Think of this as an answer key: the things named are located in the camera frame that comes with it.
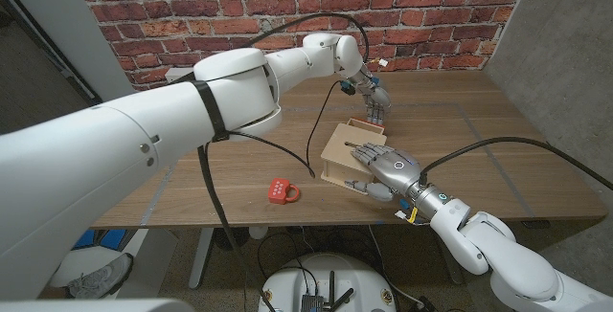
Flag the wooden box with slot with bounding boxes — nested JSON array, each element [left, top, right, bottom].
[[319, 123, 388, 193]]

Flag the wooden drawer with red front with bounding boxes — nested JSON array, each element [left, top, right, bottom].
[[347, 117, 387, 135]]

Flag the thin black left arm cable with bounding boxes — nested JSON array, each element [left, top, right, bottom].
[[229, 79, 344, 179]]

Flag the grey table leg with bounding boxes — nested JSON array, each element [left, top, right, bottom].
[[433, 234, 465, 285]]

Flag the black round floor object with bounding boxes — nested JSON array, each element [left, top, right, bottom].
[[213, 228, 250, 251]]

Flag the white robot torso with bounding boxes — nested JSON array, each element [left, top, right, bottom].
[[257, 253, 397, 312]]

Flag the printed brick wall backdrop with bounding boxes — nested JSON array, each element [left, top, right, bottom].
[[68, 0, 536, 94]]

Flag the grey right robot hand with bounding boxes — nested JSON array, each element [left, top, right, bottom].
[[344, 142, 440, 213]]

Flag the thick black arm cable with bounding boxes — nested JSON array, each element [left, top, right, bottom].
[[165, 12, 371, 312], [419, 136, 613, 191]]

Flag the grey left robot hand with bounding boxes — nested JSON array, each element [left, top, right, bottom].
[[348, 62, 393, 126]]

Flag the red padlock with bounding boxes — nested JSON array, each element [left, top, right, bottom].
[[267, 177, 301, 206]]

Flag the grey sneaker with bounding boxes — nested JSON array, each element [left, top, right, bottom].
[[66, 253, 135, 300]]

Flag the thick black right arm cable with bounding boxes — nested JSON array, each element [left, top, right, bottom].
[[419, 136, 613, 191]]

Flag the white table leg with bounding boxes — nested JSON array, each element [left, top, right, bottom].
[[188, 227, 216, 290]]

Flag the grey finned electronics module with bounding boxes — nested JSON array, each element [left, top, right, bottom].
[[300, 294, 324, 312]]

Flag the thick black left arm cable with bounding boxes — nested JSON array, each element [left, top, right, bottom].
[[165, 12, 371, 312]]

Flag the white floor base blue pads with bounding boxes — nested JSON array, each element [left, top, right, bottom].
[[50, 228, 128, 287]]

